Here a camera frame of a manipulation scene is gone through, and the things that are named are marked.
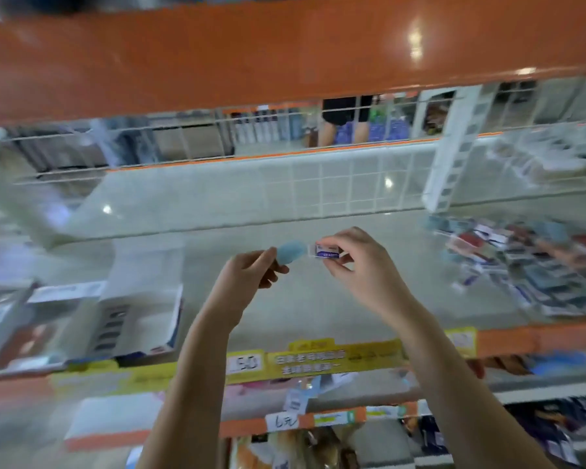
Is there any person's right hand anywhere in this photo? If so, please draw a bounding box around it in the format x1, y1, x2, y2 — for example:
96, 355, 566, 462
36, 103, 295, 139
317, 226, 418, 320

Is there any person's left hand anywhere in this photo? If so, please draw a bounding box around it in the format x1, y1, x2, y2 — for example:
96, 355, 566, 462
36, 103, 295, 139
201, 247, 290, 331

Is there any blue white small box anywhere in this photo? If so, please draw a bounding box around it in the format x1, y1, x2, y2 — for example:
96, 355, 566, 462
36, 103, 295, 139
314, 243, 343, 262

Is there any teal small box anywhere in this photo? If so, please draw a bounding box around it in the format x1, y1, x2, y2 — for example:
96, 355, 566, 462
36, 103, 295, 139
276, 239, 310, 266

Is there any blue white eraser box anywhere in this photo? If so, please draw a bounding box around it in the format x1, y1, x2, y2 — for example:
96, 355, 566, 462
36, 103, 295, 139
53, 246, 187, 367

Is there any pile of mixed erasers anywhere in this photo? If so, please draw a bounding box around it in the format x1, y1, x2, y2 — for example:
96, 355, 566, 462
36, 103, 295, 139
428, 214, 586, 320

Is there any box of pink-blue erasers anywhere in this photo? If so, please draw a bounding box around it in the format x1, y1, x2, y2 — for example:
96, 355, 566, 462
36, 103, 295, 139
10, 280, 109, 372

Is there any person's left forearm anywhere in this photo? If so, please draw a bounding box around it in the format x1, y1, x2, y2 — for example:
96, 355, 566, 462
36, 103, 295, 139
137, 312, 244, 469

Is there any person's right forearm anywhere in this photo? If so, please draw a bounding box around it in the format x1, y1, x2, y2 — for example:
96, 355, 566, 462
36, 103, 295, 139
385, 300, 558, 469

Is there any white orange metal shelf unit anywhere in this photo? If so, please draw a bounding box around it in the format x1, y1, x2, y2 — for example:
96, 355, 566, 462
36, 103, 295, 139
0, 0, 586, 469

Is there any yellow price label strip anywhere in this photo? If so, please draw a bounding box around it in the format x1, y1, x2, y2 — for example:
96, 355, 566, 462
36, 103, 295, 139
49, 325, 480, 389

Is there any row of blue bottles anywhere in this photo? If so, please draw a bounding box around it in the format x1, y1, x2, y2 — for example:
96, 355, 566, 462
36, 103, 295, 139
225, 97, 416, 147

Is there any row of dark snack packets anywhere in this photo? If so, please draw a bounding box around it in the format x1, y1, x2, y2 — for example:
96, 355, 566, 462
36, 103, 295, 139
410, 395, 586, 469

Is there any white wire grid panel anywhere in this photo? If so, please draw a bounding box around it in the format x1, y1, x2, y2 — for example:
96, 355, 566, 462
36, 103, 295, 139
0, 83, 586, 235

